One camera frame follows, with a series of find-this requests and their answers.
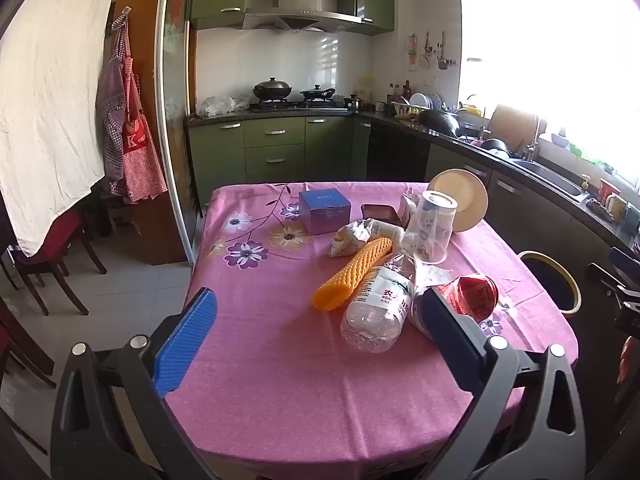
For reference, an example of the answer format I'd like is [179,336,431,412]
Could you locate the beige paper carton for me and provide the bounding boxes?
[398,194,421,228]

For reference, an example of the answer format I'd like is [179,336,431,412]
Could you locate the black lidded wok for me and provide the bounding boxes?
[252,77,293,101]

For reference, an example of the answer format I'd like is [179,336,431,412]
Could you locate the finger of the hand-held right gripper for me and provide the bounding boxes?
[607,246,640,276]
[587,262,640,301]

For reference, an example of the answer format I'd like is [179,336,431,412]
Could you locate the beige paper plate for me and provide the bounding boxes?
[428,169,489,233]

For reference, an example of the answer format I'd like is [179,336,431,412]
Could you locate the crumpled white drink carton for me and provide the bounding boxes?
[327,219,396,258]

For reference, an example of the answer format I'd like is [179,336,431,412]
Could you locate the condiment bottles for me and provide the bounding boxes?
[387,80,413,106]

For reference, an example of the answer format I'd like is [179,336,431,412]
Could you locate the blue cardboard box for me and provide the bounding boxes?
[299,190,352,235]

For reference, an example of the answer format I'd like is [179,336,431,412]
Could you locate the red cushioned wooden chair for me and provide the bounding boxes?
[10,207,108,316]

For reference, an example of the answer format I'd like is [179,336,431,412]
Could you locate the clear plastic cup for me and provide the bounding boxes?
[400,190,459,265]

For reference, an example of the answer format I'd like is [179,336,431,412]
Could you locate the red drink can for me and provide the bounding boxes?
[410,274,500,341]

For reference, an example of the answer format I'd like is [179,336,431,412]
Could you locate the steel range hood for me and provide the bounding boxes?
[242,0,363,32]

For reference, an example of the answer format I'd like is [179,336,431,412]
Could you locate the yellow-rimmed trash bin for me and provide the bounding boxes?
[517,251,582,316]

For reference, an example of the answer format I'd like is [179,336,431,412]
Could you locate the black pot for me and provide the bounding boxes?
[480,137,511,158]

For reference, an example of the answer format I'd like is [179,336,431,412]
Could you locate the red checked apron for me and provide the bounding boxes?
[111,7,168,204]

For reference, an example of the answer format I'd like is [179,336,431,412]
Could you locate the dish rack with dishes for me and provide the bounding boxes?
[392,91,443,116]

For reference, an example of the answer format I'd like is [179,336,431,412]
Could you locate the orange foam net sleeve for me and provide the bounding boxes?
[312,237,393,311]

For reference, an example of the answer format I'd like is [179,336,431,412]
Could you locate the clear plastic water bottle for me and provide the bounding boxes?
[341,255,418,353]

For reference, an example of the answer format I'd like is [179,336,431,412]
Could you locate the hanging kitchen utensils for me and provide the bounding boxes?
[405,30,458,72]

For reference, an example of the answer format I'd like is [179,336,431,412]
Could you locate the white paper tissue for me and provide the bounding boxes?
[415,260,453,291]

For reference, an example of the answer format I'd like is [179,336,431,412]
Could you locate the green lower cabinets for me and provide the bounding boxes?
[187,115,640,306]

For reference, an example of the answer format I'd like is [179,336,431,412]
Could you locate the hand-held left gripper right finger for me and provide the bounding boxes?
[420,286,588,480]

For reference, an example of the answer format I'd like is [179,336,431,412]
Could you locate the white hanging cloth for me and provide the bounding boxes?
[0,0,123,257]

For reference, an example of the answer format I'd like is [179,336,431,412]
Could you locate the clear plastic bag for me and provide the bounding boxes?
[196,96,251,118]

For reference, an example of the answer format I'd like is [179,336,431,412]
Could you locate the steel sink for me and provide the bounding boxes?
[510,157,591,201]

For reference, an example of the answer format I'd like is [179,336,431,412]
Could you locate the dark red plastic tray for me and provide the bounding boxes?
[361,203,403,228]

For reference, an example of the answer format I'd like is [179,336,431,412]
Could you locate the black built-in oven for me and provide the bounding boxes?
[367,122,431,183]

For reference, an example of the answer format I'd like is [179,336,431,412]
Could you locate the red mug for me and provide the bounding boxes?
[598,178,621,206]

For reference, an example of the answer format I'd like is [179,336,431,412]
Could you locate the dark kitchen countertop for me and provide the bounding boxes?
[186,107,640,256]

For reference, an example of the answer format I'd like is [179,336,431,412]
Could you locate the gas stove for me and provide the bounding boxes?
[250,99,348,112]

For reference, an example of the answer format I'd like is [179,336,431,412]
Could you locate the window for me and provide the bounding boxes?
[457,0,640,176]

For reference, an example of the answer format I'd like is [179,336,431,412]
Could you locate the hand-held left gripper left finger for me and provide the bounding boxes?
[50,287,221,480]

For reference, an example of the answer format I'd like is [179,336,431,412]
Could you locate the purple checked apron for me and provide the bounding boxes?
[97,60,126,196]

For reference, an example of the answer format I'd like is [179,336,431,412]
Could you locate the wooden cutting board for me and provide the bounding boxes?
[487,104,538,148]

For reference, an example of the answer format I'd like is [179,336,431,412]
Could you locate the steel faucet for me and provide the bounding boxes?
[525,115,543,161]

